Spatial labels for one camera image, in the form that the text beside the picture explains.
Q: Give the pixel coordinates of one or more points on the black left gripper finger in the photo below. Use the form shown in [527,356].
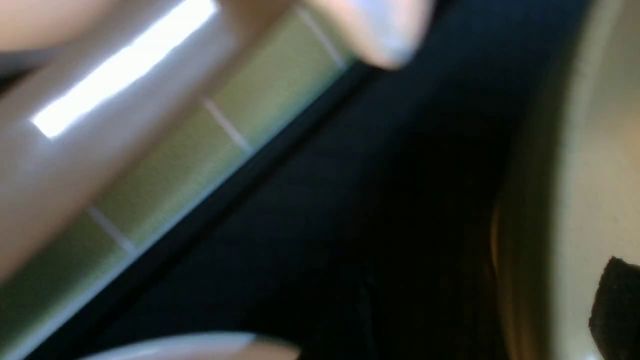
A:
[614,321]

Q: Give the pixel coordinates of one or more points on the beige noodle bowl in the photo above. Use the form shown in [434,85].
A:
[571,199]

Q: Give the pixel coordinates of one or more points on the white shallow dish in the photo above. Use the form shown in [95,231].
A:
[204,346]

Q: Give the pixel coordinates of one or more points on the black plastic serving tray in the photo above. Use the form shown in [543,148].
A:
[361,230]

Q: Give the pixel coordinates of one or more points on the green checkered table mat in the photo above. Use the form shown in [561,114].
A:
[298,61]

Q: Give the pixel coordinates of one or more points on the large white plastic bin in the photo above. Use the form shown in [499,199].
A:
[70,129]

